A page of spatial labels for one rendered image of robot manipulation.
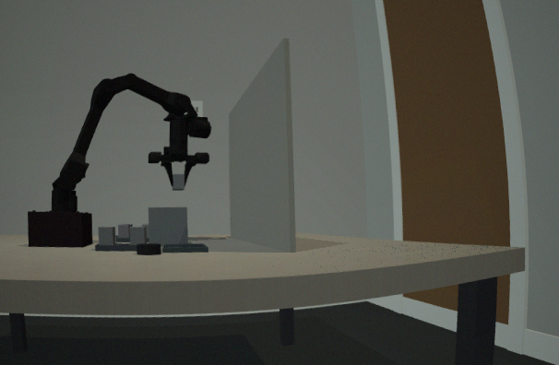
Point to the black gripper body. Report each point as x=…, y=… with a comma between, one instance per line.
x=178, y=151

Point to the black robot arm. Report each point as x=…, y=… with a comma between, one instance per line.
x=64, y=197

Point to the grey flat panel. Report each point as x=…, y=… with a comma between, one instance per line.
x=261, y=176

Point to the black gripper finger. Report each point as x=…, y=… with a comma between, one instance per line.
x=168, y=167
x=188, y=167

